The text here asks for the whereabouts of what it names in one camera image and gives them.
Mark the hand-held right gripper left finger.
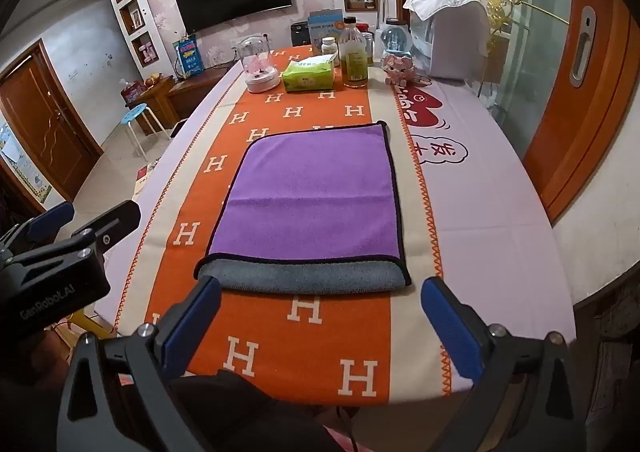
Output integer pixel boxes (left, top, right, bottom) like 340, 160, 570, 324
57, 276, 223, 452

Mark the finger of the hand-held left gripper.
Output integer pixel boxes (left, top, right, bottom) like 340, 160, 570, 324
70, 200, 143, 254
25, 201, 77, 244

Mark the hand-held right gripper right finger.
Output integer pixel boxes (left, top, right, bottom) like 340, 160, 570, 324
420, 276, 587, 452

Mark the purple and grey towel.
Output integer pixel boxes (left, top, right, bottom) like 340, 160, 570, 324
194, 121, 412, 295

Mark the yellow stool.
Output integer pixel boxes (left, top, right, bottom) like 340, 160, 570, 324
64, 309, 119, 339

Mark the wooden door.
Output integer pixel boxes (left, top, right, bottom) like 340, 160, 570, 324
0, 43, 104, 204

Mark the orange printed table runner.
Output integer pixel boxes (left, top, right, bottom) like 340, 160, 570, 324
114, 44, 454, 399

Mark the person's dark clothing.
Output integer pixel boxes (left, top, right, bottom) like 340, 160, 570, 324
167, 368, 353, 452

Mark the blue round stool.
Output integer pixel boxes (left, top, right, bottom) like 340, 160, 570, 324
121, 103, 171, 159

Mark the red fruit basket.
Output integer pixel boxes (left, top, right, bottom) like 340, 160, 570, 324
120, 73, 166, 106

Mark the wooden television cabinet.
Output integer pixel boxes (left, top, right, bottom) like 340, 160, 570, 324
120, 66, 232, 134

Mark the blue standing poster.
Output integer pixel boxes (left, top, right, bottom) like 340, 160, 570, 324
172, 36, 201, 78

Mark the glass dome with pink figure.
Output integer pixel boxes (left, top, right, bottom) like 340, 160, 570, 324
235, 35, 281, 94

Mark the orange framed sliding door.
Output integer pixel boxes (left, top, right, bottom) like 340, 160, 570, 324
521, 0, 640, 229

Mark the green tissue pack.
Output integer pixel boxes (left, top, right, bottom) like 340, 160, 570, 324
280, 56, 337, 93

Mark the pink plush toy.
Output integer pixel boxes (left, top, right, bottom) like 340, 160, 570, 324
380, 54, 419, 86

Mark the black appliance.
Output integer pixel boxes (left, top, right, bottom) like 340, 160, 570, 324
288, 20, 312, 48

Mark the small white pill bottle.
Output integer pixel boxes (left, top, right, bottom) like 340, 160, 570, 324
321, 36, 341, 68

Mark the glass bottle with yellow liquid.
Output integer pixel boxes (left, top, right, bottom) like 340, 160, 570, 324
338, 16, 371, 89

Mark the blue printed box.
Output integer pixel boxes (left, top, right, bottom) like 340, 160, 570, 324
308, 9, 344, 56

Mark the appliance with white cover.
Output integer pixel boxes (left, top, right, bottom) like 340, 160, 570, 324
402, 0, 494, 81

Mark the snow globe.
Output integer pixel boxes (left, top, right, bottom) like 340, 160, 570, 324
380, 18, 414, 58

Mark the colourful wall chart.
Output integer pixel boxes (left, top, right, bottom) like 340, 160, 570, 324
0, 121, 54, 206

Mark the white wall niche shelving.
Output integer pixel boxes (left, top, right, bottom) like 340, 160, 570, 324
102, 0, 159, 69

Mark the silver door handle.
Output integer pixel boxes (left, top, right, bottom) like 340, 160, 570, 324
569, 5, 597, 88

